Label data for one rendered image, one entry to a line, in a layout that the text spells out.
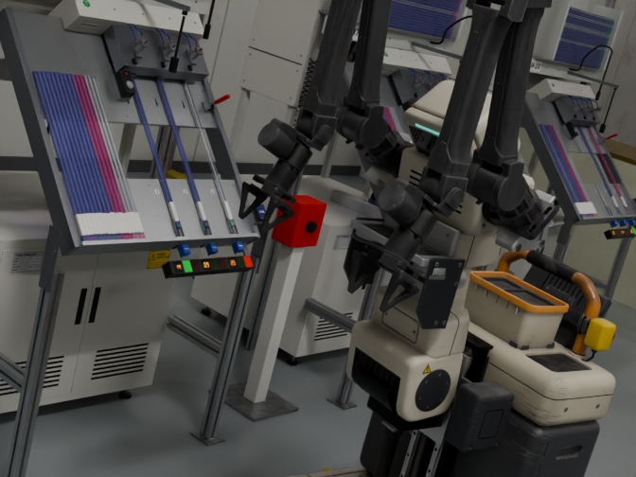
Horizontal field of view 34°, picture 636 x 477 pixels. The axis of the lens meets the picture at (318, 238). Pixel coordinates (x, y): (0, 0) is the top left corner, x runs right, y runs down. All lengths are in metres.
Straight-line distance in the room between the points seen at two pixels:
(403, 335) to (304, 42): 1.99
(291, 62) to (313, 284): 0.88
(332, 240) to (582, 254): 3.19
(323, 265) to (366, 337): 1.69
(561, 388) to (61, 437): 1.61
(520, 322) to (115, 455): 1.38
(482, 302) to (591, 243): 4.37
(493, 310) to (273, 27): 2.01
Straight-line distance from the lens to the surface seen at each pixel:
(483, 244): 2.32
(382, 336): 2.36
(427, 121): 2.21
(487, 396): 2.36
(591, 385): 2.51
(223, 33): 7.03
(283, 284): 3.63
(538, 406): 2.43
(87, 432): 3.39
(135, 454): 3.31
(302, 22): 4.13
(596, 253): 6.92
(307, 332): 4.14
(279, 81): 4.18
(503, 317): 2.55
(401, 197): 1.87
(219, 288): 4.42
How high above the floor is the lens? 1.56
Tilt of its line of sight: 14 degrees down
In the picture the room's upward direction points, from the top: 15 degrees clockwise
